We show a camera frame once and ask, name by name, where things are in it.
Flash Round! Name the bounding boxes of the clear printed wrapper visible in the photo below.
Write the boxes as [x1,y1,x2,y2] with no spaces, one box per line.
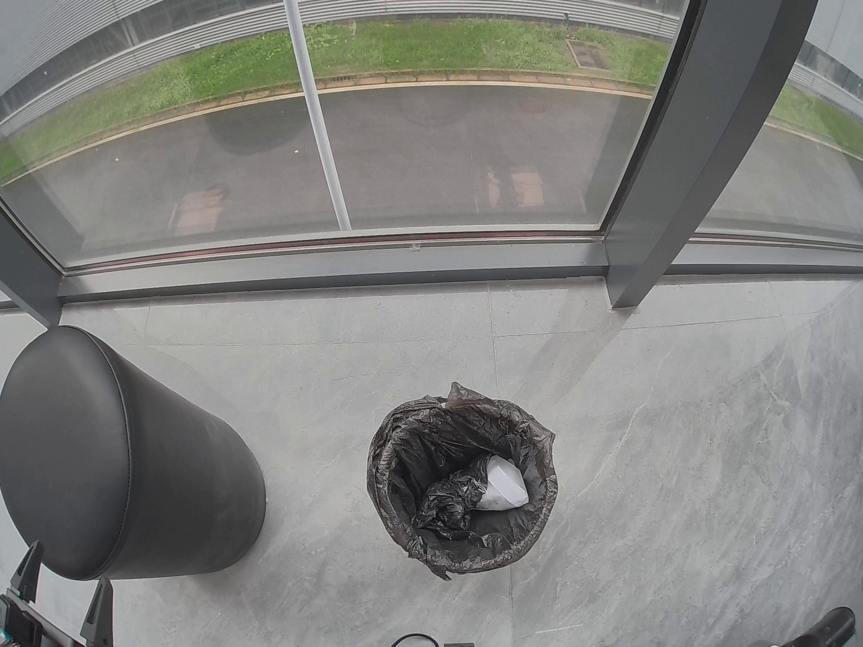
[472,455,529,512]

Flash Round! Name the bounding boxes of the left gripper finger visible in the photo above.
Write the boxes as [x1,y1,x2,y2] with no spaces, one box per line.
[79,576,115,647]
[14,541,45,603]

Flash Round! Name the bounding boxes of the black plastic bag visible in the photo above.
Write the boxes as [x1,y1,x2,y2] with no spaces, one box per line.
[365,381,560,582]

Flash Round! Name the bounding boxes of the window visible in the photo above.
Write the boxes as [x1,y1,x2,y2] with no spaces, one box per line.
[0,0,863,328]

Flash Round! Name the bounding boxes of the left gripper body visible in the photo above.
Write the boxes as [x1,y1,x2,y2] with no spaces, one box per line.
[0,593,83,647]

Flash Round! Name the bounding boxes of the black plastic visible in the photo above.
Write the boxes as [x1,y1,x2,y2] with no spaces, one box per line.
[412,454,498,543]

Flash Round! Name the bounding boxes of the dark grey round chair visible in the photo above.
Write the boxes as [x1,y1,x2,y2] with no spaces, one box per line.
[0,325,268,582]

